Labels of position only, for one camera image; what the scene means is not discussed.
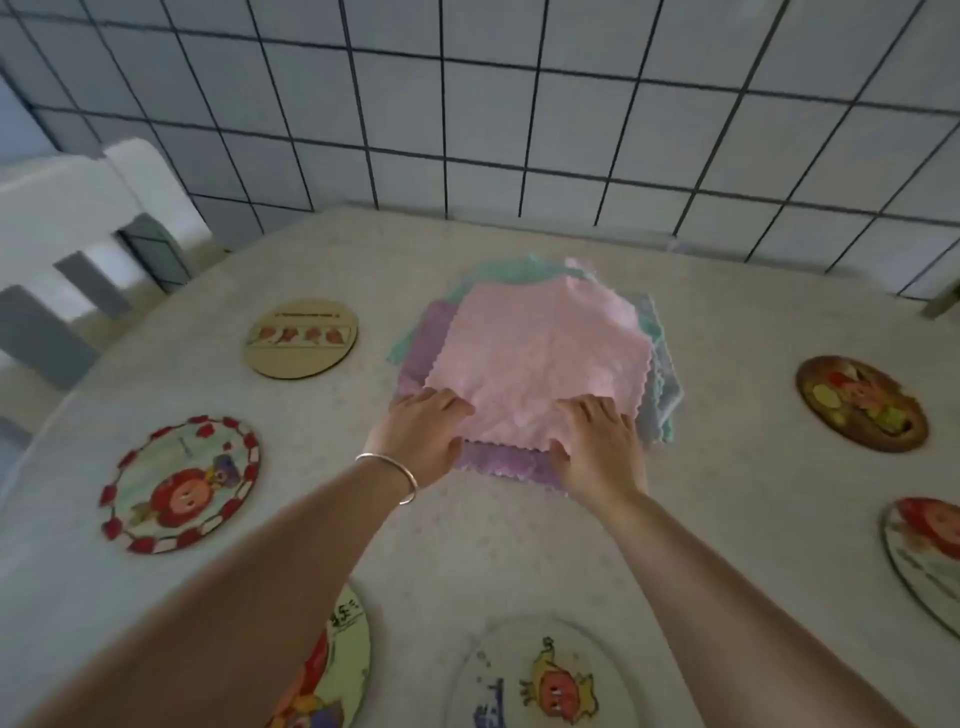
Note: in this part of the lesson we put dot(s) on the person's right hand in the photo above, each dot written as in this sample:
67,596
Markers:
600,457

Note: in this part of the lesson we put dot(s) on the person's left hand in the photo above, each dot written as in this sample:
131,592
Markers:
416,435

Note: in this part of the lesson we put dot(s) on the pile of cloths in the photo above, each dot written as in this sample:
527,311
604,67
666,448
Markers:
431,337

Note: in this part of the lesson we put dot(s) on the tan round placemat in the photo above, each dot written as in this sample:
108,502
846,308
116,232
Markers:
300,341

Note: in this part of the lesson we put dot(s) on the we are friends placemat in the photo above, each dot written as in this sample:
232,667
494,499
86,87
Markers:
547,682

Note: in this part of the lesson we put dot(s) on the yellow-green round placemat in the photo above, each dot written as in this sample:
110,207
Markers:
345,660

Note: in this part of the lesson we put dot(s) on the red-bordered round placemat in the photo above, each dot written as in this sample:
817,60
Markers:
180,487

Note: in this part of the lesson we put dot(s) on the brown round placemat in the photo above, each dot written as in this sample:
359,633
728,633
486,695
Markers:
862,405

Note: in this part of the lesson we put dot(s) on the two-face round placemat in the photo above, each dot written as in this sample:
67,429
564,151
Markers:
930,547

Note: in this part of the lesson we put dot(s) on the person's left forearm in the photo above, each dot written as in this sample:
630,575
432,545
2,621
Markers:
262,600

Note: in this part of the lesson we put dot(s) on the person's right forearm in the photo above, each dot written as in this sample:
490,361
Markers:
712,600

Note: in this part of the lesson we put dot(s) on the white wooden chair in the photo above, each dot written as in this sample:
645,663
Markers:
45,217

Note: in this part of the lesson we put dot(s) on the gold metal door frame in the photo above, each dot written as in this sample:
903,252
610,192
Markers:
943,300

